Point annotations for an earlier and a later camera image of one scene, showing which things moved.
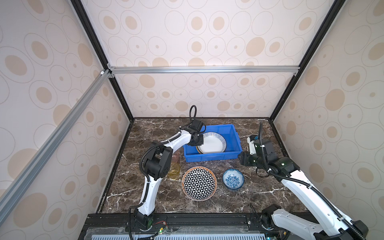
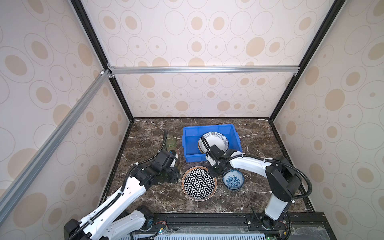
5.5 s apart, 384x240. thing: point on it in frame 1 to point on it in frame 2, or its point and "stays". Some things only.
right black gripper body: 252,160 to 215,170
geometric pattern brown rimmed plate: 199,183 stays
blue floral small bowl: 233,179 stays
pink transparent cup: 176,157 stays
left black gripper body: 198,141 to 169,175
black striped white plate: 213,143 stays
